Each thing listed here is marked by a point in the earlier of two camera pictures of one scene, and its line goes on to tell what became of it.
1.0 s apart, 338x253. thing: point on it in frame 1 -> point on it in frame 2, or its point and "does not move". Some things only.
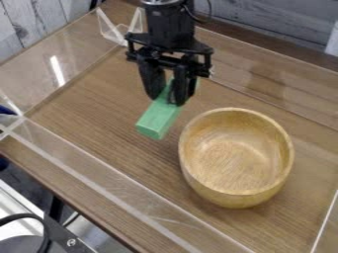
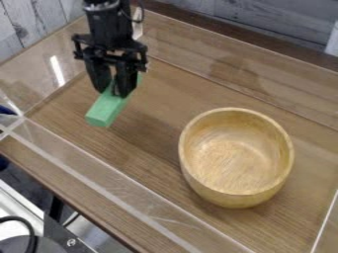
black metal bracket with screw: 62,239 does not move
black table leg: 57,210 does not move
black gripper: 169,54 -> 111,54
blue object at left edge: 6,110 does not move
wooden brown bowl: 236,153 does not move
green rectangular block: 159,119 -> 107,104
